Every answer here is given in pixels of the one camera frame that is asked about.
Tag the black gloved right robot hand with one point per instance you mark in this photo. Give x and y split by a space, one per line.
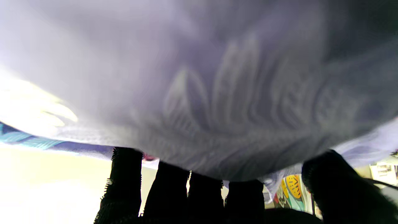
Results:
205 208

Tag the blue leaf print pillowcase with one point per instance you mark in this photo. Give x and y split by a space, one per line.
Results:
202 77

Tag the colourful smiley mural board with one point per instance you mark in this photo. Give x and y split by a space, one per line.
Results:
292 189

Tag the white backdrop sheet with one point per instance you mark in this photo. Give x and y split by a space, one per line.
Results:
46 186

